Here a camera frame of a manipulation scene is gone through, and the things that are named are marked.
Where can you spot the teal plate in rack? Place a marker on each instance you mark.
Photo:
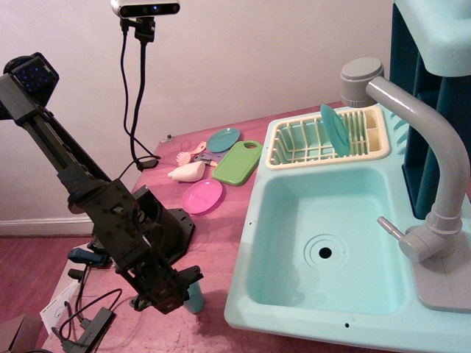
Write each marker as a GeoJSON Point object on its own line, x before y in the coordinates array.
{"type": "Point", "coordinates": [336, 131]}

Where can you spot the black camera stand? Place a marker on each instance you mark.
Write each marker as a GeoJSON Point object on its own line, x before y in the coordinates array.
{"type": "Point", "coordinates": [144, 33]}

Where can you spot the light teal toy sink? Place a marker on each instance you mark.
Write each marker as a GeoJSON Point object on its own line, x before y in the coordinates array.
{"type": "Point", "coordinates": [314, 263]}

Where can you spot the pink dish brush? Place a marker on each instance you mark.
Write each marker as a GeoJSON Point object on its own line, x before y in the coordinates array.
{"type": "Point", "coordinates": [185, 157]}

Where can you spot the light teal upper shelf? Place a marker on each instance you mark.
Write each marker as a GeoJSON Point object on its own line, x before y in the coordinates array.
{"type": "Point", "coordinates": [441, 32]}

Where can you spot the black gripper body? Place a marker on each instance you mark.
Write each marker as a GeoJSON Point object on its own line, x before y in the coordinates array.
{"type": "Point", "coordinates": [155, 283]}

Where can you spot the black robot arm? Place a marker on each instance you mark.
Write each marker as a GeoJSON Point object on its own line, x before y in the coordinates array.
{"type": "Point", "coordinates": [139, 234]}

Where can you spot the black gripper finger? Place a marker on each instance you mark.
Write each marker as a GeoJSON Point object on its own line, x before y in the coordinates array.
{"type": "Point", "coordinates": [189, 276]}

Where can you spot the cream dish rack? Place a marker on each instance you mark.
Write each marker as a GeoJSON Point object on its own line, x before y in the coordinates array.
{"type": "Point", "coordinates": [301, 141]}

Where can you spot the pink plastic plate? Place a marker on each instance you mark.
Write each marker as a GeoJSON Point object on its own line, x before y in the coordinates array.
{"type": "Point", "coordinates": [201, 196]}

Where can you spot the green cutting board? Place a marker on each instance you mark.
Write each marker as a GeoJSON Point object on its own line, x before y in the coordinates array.
{"type": "Point", "coordinates": [238, 164]}

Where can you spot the cardboard box corner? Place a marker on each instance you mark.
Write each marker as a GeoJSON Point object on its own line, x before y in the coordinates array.
{"type": "Point", "coordinates": [20, 334]}

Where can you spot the silver depth camera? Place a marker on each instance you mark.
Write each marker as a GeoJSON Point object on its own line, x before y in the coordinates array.
{"type": "Point", "coordinates": [142, 8]}

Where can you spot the black usb hub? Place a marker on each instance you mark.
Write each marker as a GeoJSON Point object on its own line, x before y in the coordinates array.
{"type": "Point", "coordinates": [89, 339]}

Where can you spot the dark teal toy cabinet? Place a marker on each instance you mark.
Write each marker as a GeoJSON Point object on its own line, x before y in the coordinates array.
{"type": "Point", "coordinates": [442, 105]}

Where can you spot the blue clamp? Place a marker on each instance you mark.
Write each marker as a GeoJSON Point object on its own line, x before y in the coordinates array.
{"type": "Point", "coordinates": [78, 255]}

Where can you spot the grey toy utensil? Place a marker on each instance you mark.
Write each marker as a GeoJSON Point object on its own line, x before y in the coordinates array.
{"type": "Point", "coordinates": [209, 158]}

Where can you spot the white paper sheet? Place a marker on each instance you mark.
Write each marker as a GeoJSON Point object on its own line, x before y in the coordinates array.
{"type": "Point", "coordinates": [66, 287]}

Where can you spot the teal plate on table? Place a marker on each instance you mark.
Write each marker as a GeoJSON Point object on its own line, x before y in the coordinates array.
{"type": "Point", "coordinates": [223, 140]}

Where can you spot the teal plastic cup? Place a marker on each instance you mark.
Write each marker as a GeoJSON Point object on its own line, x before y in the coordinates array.
{"type": "Point", "coordinates": [195, 301]}

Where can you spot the cream soap bottle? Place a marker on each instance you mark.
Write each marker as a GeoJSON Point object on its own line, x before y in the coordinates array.
{"type": "Point", "coordinates": [191, 172]}

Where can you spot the grey toy faucet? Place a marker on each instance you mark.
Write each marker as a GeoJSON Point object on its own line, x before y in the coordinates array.
{"type": "Point", "coordinates": [438, 249]}

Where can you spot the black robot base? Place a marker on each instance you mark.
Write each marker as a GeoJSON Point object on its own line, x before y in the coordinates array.
{"type": "Point", "coordinates": [170, 230]}

